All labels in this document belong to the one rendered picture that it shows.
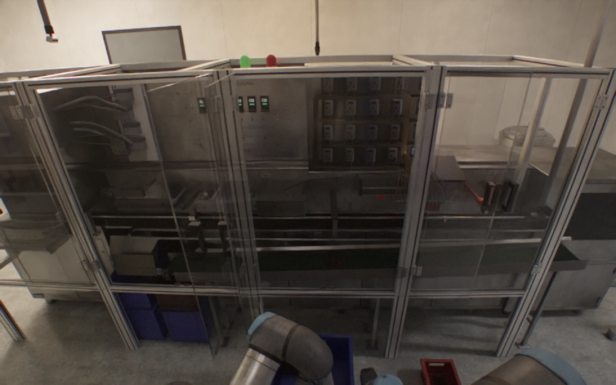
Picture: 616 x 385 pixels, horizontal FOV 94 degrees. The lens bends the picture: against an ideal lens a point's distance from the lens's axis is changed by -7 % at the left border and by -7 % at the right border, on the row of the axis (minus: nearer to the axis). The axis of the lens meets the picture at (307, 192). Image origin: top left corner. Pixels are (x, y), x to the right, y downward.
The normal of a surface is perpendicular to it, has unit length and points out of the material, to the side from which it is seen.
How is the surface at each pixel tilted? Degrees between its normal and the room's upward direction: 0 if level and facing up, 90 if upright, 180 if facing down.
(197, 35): 90
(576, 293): 90
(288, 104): 90
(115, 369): 0
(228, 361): 0
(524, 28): 90
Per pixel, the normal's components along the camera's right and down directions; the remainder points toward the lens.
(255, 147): -0.04, 0.46
